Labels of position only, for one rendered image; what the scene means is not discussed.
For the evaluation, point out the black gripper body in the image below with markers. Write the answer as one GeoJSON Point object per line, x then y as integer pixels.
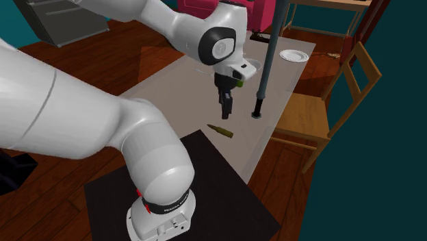
{"type": "Point", "coordinates": [223, 81]}

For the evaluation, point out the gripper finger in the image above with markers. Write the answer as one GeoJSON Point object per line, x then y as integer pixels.
{"type": "Point", "coordinates": [227, 105]}
{"type": "Point", "coordinates": [221, 96]}

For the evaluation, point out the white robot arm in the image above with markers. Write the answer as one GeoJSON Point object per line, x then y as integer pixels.
{"type": "Point", "coordinates": [66, 110]}

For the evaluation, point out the small green object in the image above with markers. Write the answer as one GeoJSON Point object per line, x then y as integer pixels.
{"type": "Point", "coordinates": [240, 83]}

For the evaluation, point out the thin white utensil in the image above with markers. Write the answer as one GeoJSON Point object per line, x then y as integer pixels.
{"type": "Point", "coordinates": [202, 71]}

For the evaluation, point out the olive brass pointed cylinder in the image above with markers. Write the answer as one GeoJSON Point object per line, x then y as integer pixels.
{"type": "Point", "coordinates": [221, 131]}

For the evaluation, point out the clear glass bowl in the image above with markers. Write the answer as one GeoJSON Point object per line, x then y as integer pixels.
{"type": "Point", "coordinates": [254, 63]}

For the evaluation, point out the grey table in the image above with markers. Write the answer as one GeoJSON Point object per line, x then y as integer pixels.
{"type": "Point", "coordinates": [180, 96]}

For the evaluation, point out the grey pole with black foot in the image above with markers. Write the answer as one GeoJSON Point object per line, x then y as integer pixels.
{"type": "Point", "coordinates": [271, 50]}

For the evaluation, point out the pink sofa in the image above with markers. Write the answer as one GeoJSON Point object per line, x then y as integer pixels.
{"type": "Point", "coordinates": [257, 15]}

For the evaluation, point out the white plate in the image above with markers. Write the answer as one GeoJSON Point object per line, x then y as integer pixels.
{"type": "Point", "coordinates": [294, 55]}

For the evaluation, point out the wooden chair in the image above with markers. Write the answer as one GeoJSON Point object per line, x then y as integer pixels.
{"type": "Point", "coordinates": [305, 117]}

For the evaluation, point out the light wooden table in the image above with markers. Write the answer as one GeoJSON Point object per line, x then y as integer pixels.
{"type": "Point", "coordinates": [333, 4]}

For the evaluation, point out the grey metal cabinet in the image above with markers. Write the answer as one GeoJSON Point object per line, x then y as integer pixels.
{"type": "Point", "coordinates": [63, 20]}

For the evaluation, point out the dark red door frame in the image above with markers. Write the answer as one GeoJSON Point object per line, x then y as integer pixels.
{"type": "Point", "coordinates": [360, 30]}

